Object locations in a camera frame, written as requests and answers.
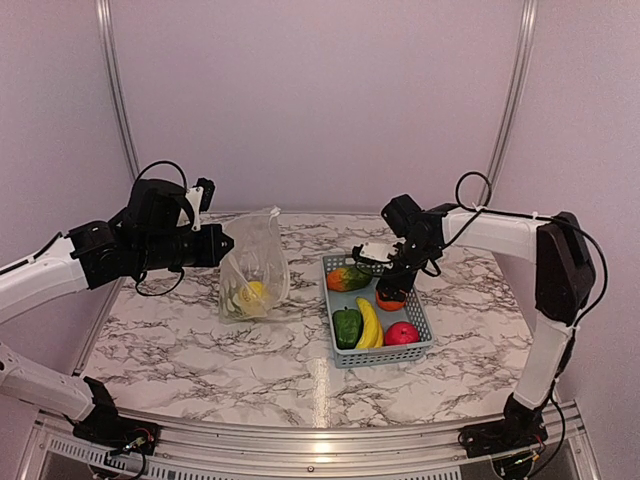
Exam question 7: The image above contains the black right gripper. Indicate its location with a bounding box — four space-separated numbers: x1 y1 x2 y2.
377 238 437 301

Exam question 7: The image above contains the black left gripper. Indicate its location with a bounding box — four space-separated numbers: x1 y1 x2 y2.
136 223 233 272

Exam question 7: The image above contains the clear zip top bag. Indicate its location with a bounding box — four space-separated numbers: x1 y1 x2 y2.
219 206 290 320

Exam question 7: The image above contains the orange toy orange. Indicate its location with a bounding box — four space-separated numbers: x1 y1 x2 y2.
376 295 406 312

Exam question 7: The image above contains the green orange toy mango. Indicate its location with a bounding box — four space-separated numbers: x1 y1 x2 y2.
326 266 373 293

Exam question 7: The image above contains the red toy apple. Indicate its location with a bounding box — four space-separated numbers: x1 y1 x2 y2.
384 322 420 346

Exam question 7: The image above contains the yellow toy banana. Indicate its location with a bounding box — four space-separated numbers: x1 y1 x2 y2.
355 297 384 349

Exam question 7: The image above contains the green toy watermelon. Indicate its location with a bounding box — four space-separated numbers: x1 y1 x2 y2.
219 290 249 319

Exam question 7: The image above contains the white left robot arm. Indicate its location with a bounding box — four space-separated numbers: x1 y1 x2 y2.
1 178 234 445

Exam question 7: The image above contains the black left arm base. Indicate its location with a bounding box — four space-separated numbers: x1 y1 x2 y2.
71 377 160 455

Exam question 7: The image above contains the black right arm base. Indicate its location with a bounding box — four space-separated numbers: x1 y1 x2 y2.
458 394 549 458

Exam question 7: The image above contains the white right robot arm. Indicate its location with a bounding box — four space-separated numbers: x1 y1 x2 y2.
376 194 596 411

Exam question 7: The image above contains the grey plastic basket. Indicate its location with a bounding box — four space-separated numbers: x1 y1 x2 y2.
321 253 435 369

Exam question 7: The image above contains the green toy bell pepper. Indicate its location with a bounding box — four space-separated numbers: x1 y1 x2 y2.
332 308 364 350

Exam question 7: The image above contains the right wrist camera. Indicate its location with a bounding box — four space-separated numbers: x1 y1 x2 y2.
351 242 397 264

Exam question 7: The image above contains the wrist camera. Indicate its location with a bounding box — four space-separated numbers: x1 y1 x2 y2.
185 177 215 232
351 242 397 264

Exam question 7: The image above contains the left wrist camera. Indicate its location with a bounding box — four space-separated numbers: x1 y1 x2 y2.
185 177 215 232

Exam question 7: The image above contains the aluminium front rail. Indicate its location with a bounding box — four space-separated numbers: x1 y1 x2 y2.
14 394 601 480

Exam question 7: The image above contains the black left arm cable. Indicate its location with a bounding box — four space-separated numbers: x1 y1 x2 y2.
0 159 189 299

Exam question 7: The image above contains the right aluminium frame post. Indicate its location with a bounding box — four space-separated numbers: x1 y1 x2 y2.
479 0 539 204

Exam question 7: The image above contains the aluminium frame post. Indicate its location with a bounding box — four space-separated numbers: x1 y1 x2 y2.
95 0 141 185
479 0 539 204

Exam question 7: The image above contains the left aluminium frame post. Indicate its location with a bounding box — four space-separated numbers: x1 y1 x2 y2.
95 0 141 185

